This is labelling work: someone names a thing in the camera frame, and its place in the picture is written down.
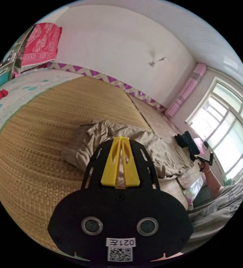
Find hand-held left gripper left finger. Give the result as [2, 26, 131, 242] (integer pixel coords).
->
[101, 136, 122, 187]

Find person's right hand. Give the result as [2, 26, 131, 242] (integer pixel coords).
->
[198, 161, 210, 173]

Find white shelf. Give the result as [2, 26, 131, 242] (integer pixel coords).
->
[0, 47, 17, 89]

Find light brown pants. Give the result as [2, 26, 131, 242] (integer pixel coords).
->
[61, 119, 198, 179]

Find person's right forearm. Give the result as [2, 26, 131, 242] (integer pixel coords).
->
[203, 168, 226, 200]

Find red patterned hanging cloth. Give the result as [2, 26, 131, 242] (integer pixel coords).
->
[20, 22, 62, 68]

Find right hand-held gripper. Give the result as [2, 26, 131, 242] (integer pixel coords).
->
[196, 141, 215, 167]

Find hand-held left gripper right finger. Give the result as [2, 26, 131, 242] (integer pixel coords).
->
[121, 136, 140, 188]

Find bed with woven mat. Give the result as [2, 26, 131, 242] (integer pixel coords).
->
[0, 68, 207, 253]

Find pile of clothes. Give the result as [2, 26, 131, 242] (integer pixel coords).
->
[174, 130, 204, 162]

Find window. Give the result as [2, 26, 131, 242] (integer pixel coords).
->
[185, 76, 243, 183]

